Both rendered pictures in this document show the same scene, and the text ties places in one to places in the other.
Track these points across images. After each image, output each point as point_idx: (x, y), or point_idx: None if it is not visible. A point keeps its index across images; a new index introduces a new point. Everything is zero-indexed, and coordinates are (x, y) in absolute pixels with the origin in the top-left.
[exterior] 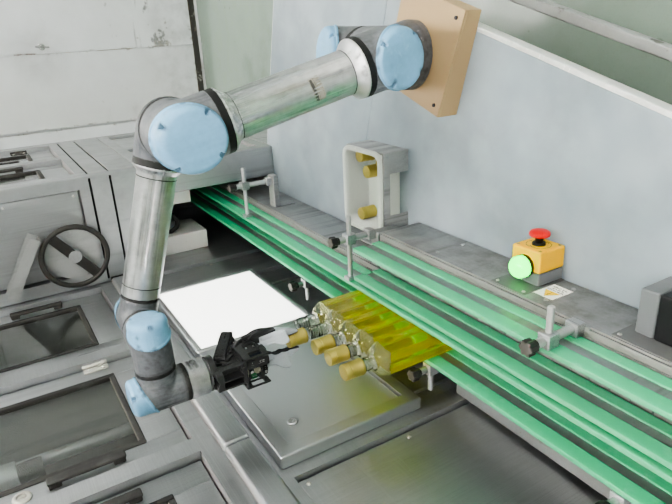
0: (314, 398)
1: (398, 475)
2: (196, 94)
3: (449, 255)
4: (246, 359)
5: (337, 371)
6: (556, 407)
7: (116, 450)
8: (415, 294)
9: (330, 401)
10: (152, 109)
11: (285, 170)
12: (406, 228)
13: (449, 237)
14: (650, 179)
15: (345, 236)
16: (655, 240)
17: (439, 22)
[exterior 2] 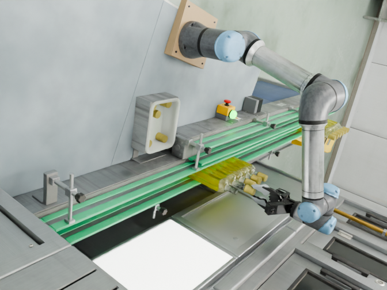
0: (249, 210)
1: (268, 196)
2: (326, 76)
3: (212, 127)
4: (289, 192)
5: (224, 205)
6: (266, 141)
7: (320, 276)
8: (214, 151)
9: (248, 205)
10: (337, 88)
11: (1, 174)
12: (179, 132)
13: (189, 125)
14: (243, 72)
15: (203, 145)
16: (242, 88)
17: (206, 23)
